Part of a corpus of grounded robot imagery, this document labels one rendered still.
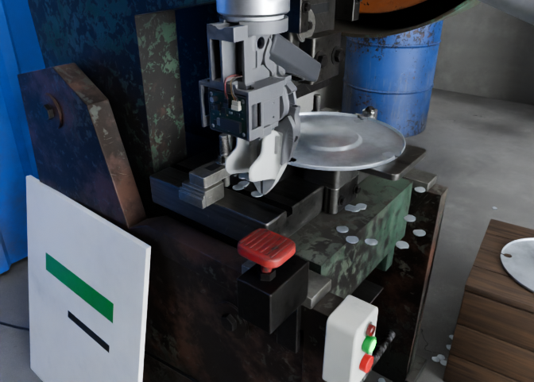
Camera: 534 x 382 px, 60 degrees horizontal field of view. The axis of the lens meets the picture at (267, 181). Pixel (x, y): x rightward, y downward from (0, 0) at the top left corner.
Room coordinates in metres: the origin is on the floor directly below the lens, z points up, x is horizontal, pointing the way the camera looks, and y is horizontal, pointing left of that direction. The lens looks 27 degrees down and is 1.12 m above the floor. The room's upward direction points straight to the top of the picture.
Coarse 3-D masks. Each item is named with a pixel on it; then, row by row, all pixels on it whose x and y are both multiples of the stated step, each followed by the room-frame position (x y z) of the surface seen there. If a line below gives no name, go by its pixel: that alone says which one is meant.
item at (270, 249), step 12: (240, 240) 0.53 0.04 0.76; (252, 240) 0.53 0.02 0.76; (264, 240) 0.53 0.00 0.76; (276, 240) 0.53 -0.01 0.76; (288, 240) 0.53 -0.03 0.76; (240, 252) 0.51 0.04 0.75; (252, 252) 0.50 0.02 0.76; (264, 252) 0.50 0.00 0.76; (276, 252) 0.50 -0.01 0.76; (288, 252) 0.50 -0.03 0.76; (264, 264) 0.49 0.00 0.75; (276, 264) 0.48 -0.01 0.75
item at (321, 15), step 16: (320, 0) 0.88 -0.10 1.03; (320, 16) 0.89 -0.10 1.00; (320, 32) 0.88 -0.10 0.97; (336, 32) 0.88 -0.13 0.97; (304, 48) 0.82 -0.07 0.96; (320, 48) 0.83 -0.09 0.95; (336, 48) 0.87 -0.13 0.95; (336, 64) 0.88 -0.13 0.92; (304, 80) 0.82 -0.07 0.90; (320, 80) 0.84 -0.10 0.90
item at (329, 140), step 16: (304, 112) 0.98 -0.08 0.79; (320, 112) 0.99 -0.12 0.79; (336, 112) 0.98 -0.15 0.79; (304, 128) 0.89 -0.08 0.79; (320, 128) 0.88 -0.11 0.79; (336, 128) 0.88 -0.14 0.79; (352, 128) 0.90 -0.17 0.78; (368, 128) 0.90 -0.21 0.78; (384, 128) 0.90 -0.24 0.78; (304, 144) 0.81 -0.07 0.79; (320, 144) 0.80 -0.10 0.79; (336, 144) 0.80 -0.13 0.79; (352, 144) 0.80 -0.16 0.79; (368, 144) 0.82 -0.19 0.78; (384, 144) 0.82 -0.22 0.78; (400, 144) 0.82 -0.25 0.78; (304, 160) 0.74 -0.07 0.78; (320, 160) 0.74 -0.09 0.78; (336, 160) 0.74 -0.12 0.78; (352, 160) 0.74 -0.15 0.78; (368, 160) 0.74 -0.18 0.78; (384, 160) 0.73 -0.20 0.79
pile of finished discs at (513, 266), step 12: (516, 240) 1.12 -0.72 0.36; (528, 240) 1.13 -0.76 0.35; (504, 252) 1.07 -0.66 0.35; (516, 252) 1.07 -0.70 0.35; (528, 252) 1.07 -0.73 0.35; (504, 264) 1.01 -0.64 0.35; (516, 264) 1.01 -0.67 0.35; (528, 264) 1.01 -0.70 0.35; (516, 276) 0.96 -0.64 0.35; (528, 276) 0.96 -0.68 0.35; (528, 288) 0.91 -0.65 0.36
